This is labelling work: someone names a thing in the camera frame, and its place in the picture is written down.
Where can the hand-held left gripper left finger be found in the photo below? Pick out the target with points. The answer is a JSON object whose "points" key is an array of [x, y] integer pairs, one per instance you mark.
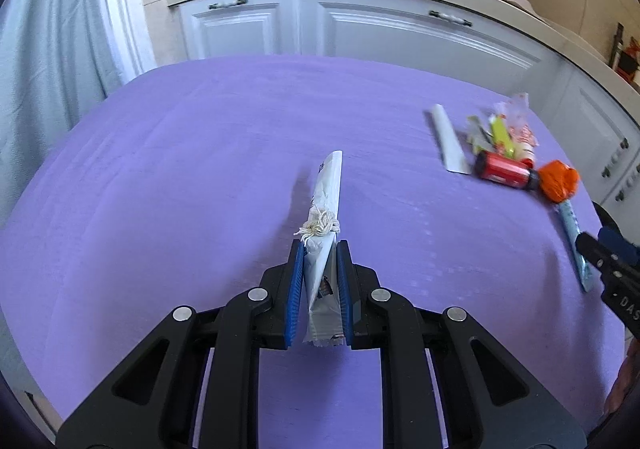
{"points": [[295, 299]]}

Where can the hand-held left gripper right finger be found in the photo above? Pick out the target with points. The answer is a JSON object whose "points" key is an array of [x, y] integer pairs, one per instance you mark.
{"points": [[347, 299]]}

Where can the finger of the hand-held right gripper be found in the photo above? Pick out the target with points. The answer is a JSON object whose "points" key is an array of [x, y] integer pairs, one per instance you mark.
{"points": [[590, 249], [615, 236]]}

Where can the light blue stick packet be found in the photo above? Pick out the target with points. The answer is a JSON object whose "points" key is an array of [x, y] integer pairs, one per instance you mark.
{"points": [[572, 234]]}

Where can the clear wrapper with orange print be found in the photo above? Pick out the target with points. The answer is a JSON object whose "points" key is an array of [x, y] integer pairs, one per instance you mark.
{"points": [[522, 134]]}

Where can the green yellow snack packet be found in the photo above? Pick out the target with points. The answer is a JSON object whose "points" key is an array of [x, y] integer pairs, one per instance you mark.
{"points": [[502, 139]]}

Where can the person's right hand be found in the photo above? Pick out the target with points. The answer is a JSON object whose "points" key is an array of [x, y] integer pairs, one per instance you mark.
{"points": [[620, 384]]}

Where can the orange crumpled plastic bag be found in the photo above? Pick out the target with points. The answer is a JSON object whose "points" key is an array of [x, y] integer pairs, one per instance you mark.
{"points": [[560, 181]]}

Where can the red can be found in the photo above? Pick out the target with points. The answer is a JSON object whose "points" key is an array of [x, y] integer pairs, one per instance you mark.
{"points": [[502, 169]]}

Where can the olive crumpled wrapper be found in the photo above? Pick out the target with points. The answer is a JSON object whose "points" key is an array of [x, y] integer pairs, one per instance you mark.
{"points": [[477, 134]]}

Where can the black cup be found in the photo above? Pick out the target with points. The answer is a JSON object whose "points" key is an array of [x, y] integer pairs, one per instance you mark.
{"points": [[627, 60]]}

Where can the white stick packet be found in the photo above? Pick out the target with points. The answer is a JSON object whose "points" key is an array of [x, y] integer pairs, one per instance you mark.
{"points": [[450, 139]]}

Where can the wide white drawer front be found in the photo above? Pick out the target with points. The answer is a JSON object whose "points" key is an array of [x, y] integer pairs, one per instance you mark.
{"points": [[415, 36]]}

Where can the narrow white cabinet door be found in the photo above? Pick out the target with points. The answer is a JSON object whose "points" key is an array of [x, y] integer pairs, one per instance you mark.
{"points": [[235, 31]]}

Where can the light blue curtain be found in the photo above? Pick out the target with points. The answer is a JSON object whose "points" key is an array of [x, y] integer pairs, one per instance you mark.
{"points": [[50, 29]]}

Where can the white door frame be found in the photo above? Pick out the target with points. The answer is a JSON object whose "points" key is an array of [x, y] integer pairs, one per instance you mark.
{"points": [[127, 4]]}

